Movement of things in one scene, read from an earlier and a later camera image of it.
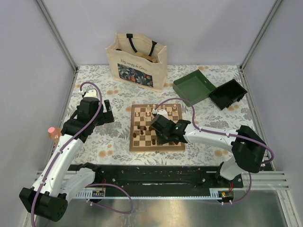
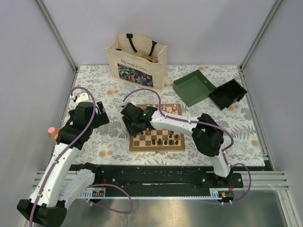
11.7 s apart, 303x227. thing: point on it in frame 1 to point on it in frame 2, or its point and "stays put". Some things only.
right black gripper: (161, 141) to (131, 131)
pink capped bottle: (54, 134) stays put
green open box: (194, 87) stays put
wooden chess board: (143, 136) stays put
